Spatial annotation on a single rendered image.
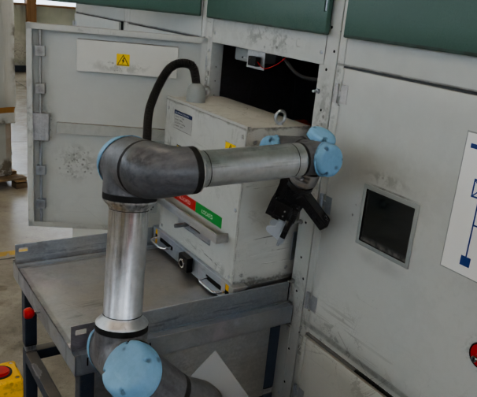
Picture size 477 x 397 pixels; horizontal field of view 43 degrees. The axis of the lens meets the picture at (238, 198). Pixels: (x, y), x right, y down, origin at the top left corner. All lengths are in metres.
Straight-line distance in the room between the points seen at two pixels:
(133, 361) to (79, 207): 1.22
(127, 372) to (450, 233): 0.74
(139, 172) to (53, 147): 1.20
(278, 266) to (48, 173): 0.97
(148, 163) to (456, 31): 0.69
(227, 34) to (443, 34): 0.90
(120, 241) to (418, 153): 0.69
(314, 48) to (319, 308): 0.73
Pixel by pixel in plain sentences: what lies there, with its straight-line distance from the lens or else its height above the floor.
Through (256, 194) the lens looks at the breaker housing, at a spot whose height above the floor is 1.20.
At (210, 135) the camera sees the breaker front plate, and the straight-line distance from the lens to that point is 1.83.
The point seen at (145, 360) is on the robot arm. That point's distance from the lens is 1.25.
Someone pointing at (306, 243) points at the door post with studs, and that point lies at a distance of 1.80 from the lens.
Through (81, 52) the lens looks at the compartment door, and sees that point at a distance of 2.25.
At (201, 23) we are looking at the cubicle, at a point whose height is 1.63.
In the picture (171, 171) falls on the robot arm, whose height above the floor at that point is 1.40.
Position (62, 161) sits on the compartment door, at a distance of 2.36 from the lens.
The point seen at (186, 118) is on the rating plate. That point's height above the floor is 1.35.
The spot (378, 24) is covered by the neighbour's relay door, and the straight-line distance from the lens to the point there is 1.54.
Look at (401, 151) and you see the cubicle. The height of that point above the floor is 1.42.
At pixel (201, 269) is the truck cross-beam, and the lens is 1.93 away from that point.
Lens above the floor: 1.71
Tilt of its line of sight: 18 degrees down
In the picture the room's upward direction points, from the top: 6 degrees clockwise
